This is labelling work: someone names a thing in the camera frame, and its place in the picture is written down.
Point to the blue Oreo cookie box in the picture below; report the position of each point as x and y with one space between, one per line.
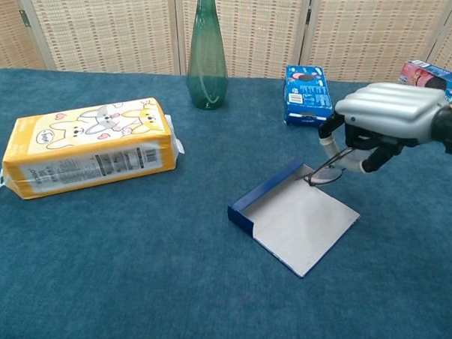
308 94

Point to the metal screen hinge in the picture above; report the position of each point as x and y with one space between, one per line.
25 18

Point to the black round eyeglasses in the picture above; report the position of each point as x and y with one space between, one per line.
325 176

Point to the blue glasses case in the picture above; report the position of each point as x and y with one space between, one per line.
302 225

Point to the yellow cartoon tissue pack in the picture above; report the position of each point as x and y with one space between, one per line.
80 148

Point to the blue table cloth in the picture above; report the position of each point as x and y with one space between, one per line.
131 285

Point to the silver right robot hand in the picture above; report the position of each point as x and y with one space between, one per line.
393 109

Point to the woven bamboo folding screen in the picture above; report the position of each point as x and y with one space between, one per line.
104 29

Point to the green spray bottle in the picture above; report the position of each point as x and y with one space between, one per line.
207 63

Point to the blue pink garbage bag box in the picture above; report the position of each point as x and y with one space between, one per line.
421 74

